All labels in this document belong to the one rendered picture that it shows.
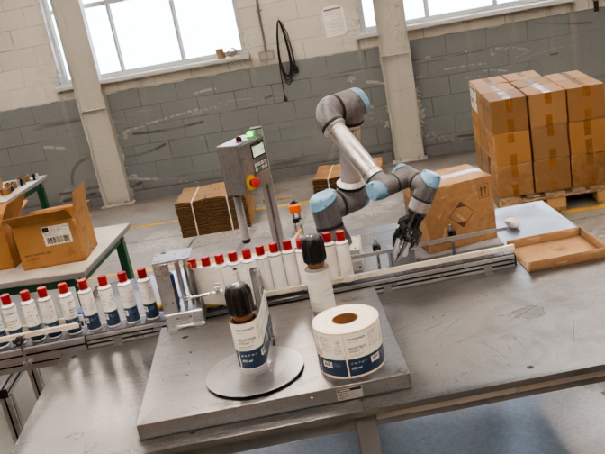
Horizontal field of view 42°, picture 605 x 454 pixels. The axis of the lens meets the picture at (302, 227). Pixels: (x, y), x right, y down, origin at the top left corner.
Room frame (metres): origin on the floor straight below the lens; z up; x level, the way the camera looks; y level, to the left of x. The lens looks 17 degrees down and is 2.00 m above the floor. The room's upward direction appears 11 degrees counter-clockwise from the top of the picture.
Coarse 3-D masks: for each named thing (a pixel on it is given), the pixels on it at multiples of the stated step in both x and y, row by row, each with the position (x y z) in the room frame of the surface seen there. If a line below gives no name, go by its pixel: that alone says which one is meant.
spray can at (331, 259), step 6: (324, 234) 2.78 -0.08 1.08; (330, 234) 2.79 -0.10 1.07; (324, 240) 2.78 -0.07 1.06; (330, 240) 2.78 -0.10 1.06; (330, 246) 2.77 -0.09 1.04; (330, 252) 2.77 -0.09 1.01; (336, 252) 2.79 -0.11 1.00; (330, 258) 2.77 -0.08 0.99; (336, 258) 2.78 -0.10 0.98; (330, 264) 2.77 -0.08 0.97; (336, 264) 2.77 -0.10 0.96; (330, 270) 2.77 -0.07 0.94; (336, 270) 2.77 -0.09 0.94; (330, 276) 2.77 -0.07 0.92; (336, 276) 2.77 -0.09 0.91
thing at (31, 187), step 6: (12, 180) 6.75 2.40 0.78; (36, 180) 6.54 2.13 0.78; (42, 180) 6.61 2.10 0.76; (24, 186) 6.36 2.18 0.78; (30, 186) 6.36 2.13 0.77; (36, 186) 6.57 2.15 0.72; (42, 186) 6.65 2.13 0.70; (12, 192) 6.23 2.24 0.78; (18, 192) 6.19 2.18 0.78; (30, 192) 6.44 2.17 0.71; (42, 192) 6.63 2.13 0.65; (0, 198) 6.07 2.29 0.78; (6, 198) 6.03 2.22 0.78; (12, 198) 6.03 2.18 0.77; (24, 198) 6.32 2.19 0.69; (42, 198) 6.64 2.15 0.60; (42, 204) 6.64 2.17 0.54; (48, 204) 6.67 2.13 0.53
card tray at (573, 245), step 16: (512, 240) 2.92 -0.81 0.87; (528, 240) 2.92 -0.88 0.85; (544, 240) 2.92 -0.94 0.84; (560, 240) 2.91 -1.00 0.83; (576, 240) 2.88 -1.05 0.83; (592, 240) 2.79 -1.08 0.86; (528, 256) 2.80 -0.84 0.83; (544, 256) 2.78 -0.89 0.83; (560, 256) 2.66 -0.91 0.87; (576, 256) 2.66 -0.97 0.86; (592, 256) 2.66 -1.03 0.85
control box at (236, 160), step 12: (228, 144) 2.82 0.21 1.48; (240, 144) 2.80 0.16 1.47; (264, 144) 2.90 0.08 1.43; (228, 156) 2.80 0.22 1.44; (240, 156) 2.78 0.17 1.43; (264, 156) 2.89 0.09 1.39; (228, 168) 2.81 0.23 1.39; (240, 168) 2.78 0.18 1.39; (252, 168) 2.82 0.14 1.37; (228, 180) 2.81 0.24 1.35; (240, 180) 2.78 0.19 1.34; (264, 180) 2.87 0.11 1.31; (228, 192) 2.82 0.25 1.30; (240, 192) 2.79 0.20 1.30
